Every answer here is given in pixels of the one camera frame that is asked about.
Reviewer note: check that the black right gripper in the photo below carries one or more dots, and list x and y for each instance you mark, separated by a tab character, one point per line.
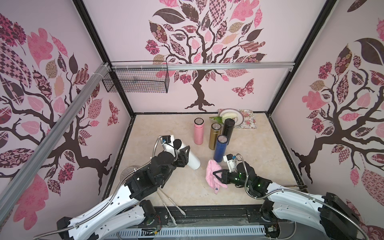
226	176

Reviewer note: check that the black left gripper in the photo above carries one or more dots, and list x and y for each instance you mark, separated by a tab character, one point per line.
182	156

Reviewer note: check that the white thermos black lid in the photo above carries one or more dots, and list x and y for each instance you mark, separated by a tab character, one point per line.
194	162

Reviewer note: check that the pink towel cloth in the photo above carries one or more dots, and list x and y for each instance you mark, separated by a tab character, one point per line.
212	180

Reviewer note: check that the blue thermos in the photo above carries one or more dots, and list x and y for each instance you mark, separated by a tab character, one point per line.
220	148

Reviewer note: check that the pink thermos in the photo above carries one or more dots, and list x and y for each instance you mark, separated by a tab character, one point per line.
198	131

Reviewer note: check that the gold thermos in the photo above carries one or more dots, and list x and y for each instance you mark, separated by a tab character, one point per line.
215	131

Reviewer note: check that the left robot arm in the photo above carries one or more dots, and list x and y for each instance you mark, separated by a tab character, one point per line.
85	226

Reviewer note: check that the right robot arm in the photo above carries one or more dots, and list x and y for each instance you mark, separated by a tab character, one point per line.
328	214

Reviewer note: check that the metal tongs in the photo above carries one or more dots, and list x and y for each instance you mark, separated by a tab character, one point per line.
168	203

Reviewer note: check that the round glass coaster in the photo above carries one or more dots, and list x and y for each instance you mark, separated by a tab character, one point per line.
128	171

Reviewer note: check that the white round plate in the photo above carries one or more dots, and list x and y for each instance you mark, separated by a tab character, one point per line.
240	116

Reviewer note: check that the toy napa cabbage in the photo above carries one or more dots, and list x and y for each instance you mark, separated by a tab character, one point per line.
230	115

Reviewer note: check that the floral rectangular tray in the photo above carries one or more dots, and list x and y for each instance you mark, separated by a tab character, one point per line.
249	121

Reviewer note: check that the horizontal aluminium back bar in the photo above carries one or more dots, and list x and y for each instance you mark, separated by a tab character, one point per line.
221	66

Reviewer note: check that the diagonal aluminium left bar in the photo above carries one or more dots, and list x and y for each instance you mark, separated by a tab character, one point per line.
25	175

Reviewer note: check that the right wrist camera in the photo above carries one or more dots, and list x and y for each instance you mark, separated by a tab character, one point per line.
231	162

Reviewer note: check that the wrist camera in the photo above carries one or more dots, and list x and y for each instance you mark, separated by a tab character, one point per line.
231	162
168	142

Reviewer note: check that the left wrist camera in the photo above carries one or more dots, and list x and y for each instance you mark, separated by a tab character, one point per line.
168	142

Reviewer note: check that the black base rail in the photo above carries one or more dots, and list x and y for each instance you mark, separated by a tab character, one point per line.
146	214

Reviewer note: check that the white slotted cable duct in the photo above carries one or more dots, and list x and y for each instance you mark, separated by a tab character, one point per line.
190	232

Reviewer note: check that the black wire basket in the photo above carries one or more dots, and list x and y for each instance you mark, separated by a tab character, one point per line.
138	77

